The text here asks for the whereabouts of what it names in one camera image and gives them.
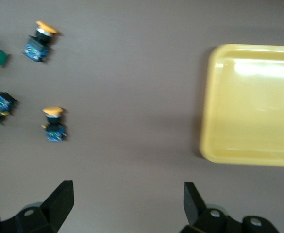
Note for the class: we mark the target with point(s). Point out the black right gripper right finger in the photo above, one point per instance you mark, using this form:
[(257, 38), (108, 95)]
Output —
[(205, 221)]

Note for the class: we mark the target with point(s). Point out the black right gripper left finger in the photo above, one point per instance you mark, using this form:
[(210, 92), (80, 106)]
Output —
[(52, 213)]

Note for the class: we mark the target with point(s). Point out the yellow push button switch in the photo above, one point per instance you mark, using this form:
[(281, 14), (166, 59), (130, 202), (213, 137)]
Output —
[(36, 48), (53, 132)]

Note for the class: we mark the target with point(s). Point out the yellow plastic tray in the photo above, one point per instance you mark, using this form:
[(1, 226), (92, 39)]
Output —
[(253, 109)]

